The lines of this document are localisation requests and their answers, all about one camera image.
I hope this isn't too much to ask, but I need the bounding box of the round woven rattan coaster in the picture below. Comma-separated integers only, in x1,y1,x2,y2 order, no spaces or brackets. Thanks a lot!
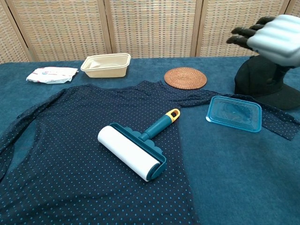
164,67,208,90

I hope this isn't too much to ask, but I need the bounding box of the teal lint roller yellow-tipped handle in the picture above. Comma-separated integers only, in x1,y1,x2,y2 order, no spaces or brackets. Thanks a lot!
97,108,181,183

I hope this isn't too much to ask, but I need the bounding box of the clear blue plastic container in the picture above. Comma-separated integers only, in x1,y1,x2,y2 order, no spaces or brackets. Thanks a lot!
205,95,263,134

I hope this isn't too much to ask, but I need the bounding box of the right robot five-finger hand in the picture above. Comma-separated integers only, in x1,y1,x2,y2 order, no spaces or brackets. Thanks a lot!
226,14,300,87

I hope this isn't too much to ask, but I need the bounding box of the woven bamboo folding screen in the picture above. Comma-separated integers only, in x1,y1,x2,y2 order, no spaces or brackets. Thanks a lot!
0,0,300,64

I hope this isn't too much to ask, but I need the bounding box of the white wet wipes pack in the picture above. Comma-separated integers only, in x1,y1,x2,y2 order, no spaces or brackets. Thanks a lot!
25,66,79,84

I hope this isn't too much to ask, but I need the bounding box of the beige plastic food container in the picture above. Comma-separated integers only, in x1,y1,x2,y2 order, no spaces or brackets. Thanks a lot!
80,52,131,79

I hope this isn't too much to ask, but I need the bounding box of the blue carpet table cover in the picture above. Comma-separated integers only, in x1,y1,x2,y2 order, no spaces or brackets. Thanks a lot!
0,55,300,225

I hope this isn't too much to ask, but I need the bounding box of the navy polka dot shirt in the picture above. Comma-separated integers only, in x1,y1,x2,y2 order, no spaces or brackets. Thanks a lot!
0,80,300,225

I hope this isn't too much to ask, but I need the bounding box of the black baseball cap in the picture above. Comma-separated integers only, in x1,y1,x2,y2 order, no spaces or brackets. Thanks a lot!
234,55,300,111

